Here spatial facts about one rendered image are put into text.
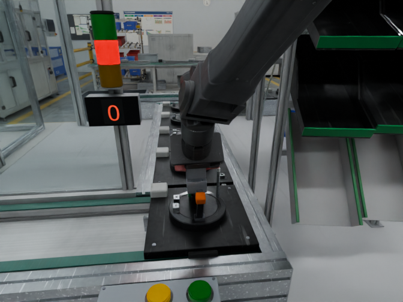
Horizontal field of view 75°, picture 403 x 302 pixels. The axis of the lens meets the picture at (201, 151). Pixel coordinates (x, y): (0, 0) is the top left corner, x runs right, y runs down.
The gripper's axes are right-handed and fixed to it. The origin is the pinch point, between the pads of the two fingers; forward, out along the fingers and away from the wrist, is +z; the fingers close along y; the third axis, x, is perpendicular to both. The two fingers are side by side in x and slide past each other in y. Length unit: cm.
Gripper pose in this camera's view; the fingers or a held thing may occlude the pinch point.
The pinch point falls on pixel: (195, 166)
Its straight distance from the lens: 59.5
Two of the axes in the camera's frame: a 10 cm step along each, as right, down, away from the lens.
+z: -0.4, 4.6, 8.9
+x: 0.9, 8.8, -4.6
